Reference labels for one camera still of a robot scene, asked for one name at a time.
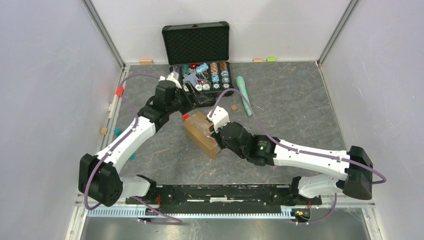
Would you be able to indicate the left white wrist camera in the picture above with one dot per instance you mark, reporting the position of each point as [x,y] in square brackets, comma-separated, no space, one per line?
[173,77]

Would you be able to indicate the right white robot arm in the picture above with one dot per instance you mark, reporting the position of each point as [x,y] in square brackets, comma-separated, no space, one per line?
[339,171]

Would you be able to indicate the wooden block left edge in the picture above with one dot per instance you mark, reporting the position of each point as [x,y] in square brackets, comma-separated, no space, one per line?
[104,131]

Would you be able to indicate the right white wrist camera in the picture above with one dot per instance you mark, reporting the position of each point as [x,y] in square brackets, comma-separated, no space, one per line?
[219,118]

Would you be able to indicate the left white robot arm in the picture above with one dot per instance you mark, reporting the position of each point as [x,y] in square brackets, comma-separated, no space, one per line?
[99,174]

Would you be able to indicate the black poker chip case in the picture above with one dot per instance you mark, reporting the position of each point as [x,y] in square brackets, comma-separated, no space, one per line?
[199,53]

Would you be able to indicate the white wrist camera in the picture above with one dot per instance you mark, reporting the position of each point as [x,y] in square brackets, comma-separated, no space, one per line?
[173,77]
[219,118]

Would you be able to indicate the orange block on rail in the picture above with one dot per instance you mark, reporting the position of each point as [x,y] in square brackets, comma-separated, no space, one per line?
[120,91]

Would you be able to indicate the white slotted cable duct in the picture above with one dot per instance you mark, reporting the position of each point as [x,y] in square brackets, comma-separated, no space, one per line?
[140,211]

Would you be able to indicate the teal small block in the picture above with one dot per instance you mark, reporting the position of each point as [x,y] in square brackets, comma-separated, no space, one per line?
[117,131]

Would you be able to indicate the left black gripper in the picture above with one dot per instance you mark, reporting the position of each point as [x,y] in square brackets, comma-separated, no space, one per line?
[196,97]

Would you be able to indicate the wooden block back wall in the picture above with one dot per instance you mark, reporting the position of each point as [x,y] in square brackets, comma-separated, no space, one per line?
[146,62]

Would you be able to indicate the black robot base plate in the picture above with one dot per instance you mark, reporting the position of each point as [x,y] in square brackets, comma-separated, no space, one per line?
[225,198]

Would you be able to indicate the brown cardboard express box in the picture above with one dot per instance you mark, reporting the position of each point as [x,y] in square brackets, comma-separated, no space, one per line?
[198,129]

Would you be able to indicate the mint green marker pen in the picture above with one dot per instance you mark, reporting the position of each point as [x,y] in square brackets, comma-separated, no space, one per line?
[241,85]

